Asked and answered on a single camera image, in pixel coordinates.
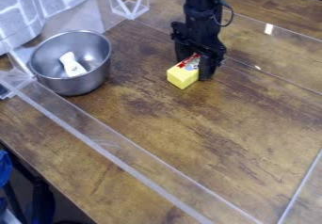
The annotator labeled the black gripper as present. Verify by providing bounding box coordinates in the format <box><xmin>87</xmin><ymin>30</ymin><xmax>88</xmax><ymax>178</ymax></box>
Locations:
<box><xmin>171</xmin><ymin>0</ymin><xmax>226</xmax><ymax>81</ymax></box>

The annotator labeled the yellow butter block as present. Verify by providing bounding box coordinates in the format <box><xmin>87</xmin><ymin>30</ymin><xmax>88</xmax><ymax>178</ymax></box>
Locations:
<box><xmin>166</xmin><ymin>54</ymin><xmax>200</xmax><ymax>89</ymax></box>

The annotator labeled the white small bottle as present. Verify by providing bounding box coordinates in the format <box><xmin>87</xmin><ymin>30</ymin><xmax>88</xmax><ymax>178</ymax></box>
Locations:
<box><xmin>59</xmin><ymin>52</ymin><xmax>87</xmax><ymax>77</ymax></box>

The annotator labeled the silver metal bowl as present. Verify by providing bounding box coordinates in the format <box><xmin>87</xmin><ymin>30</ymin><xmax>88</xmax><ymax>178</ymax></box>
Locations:
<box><xmin>28</xmin><ymin>30</ymin><xmax>112</xmax><ymax>96</ymax></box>

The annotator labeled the clear acrylic barrier panel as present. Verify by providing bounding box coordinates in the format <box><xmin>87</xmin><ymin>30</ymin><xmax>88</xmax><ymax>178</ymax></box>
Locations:
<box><xmin>0</xmin><ymin>74</ymin><xmax>322</xmax><ymax>224</ymax></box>

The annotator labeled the grey white patterned cloth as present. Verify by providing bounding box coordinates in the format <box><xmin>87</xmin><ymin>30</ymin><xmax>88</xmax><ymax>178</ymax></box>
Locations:
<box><xmin>0</xmin><ymin>0</ymin><xmax>85</xmax><ymax>55</ymax></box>

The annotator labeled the blue object at edge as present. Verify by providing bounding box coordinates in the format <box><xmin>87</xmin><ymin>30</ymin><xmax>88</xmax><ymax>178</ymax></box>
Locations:
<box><xmin>0</xmin><ymin>151</ymin><xmax>12</xmax><ymax>216</ymax></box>

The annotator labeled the black table leg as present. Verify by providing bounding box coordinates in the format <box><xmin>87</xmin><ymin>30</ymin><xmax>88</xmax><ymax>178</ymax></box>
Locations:
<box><xmin>4</xmin><ymin>153</ymin><xmax>55</xmax><ymax>224</ymax></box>

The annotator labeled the clear acrylic corner bracket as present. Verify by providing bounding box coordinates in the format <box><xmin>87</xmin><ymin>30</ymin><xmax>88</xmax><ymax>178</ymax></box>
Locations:
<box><xmin>109</xmin><ymin>0</ymin><xmax>150</xmax><ymax>20</ymax></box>

